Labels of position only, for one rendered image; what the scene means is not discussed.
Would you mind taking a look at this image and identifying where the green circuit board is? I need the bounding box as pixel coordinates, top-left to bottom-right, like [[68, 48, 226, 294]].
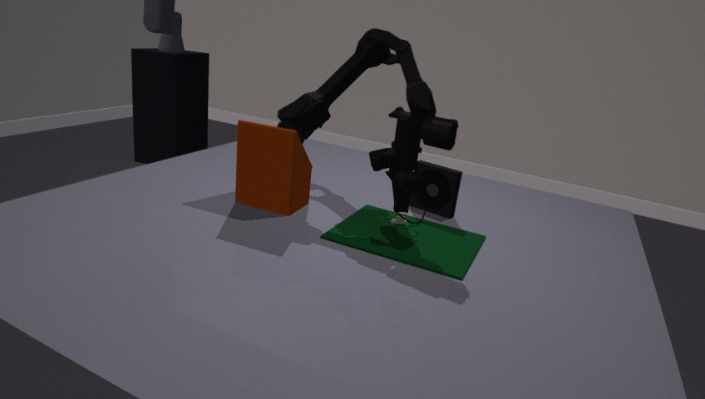
[[320, 204, 486, 280]]

